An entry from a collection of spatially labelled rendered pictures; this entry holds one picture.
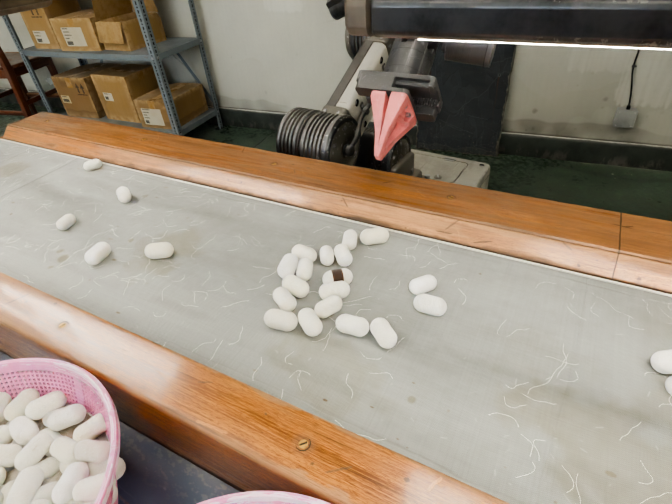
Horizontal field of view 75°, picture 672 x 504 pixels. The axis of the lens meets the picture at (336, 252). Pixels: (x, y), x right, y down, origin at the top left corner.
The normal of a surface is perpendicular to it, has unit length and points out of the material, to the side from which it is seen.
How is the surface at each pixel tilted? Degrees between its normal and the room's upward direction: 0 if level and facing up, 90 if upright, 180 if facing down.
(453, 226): 45
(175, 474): 0
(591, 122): 88
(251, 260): 0
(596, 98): 90
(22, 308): 0
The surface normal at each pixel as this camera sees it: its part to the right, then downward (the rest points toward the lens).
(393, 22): -0.47, 0.57
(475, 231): -0.38, -0.15
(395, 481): -0.07, -0.79
